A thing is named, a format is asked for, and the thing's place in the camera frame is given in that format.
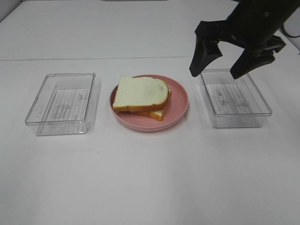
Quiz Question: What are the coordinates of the clear plastic tray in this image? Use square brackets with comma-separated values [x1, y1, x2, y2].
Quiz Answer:
[25, 72, 97, 136]
[199, 69, 272, 128]

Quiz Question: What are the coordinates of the left clear plastic tray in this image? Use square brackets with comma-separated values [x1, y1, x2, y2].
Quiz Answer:
[25, 72, 97, 136]

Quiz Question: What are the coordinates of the bread slice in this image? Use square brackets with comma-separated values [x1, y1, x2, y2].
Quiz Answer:
[112, 76, 169, 112]
[128, 89, 172, 121]

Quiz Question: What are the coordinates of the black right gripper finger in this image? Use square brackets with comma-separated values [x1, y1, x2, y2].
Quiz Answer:
[189, 36, 222, 77]
[230, 50, 275, 79]

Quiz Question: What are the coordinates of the pink round plate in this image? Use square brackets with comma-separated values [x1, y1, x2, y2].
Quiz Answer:
[112, 75, 189, 132]

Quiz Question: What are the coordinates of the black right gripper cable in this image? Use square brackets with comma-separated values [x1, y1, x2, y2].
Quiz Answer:
[280, 22, 300, 38]

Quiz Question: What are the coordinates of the right clear plastic tray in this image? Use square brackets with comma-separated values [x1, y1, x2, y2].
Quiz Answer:
[199, 69, 272, 128]

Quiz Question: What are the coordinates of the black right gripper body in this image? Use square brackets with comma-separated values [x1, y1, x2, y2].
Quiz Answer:
[195, 0, 299, 55]

